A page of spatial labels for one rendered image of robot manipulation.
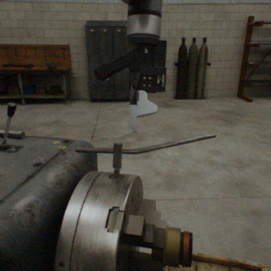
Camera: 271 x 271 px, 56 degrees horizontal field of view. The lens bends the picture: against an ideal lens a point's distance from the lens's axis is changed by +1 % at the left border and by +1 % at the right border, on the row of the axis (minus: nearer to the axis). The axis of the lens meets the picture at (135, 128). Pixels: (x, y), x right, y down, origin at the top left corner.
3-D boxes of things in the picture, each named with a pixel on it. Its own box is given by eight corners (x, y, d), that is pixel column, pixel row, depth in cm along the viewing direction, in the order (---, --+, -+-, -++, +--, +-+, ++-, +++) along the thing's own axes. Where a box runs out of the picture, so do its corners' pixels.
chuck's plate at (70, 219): (52, 348, 53) (52, 200, 48) (103, 250, 84) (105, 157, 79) (68, 351, 53) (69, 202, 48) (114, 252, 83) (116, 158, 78)
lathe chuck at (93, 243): (68, 352, 53) (69, 202, 48) (114, 252, 83) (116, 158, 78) (111, 363, 51) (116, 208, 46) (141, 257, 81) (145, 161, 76)
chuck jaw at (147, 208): (123, 221, 66) (133, 192, 77) (123, 235, 68) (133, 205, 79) (166, 227, 64) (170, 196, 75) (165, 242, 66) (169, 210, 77)
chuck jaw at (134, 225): (115, 245, 60) (105, 231, 51) (120, 224, 63) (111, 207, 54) (163, 253, 58) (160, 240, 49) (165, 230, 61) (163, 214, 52)
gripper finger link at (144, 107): (158, 126, 51) (158, 88, 55) (129, 124, 50) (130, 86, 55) (156, 132, 53) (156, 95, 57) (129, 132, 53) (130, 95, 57)
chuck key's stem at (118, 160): (111, 190, 61) (113, 143, 60) (112, 186, 64) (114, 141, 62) (120, 190, 62) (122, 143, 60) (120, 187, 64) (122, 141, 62)
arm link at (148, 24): (127, 13, 53) (127, 23, 61) (126, 36, 54) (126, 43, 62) (163, 14, 53) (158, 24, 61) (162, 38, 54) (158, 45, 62)
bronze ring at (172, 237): (150, 241, 57) (193, 248, 55) (156, 215, 65) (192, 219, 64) (149, 274, 60) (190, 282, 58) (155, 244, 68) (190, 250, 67)
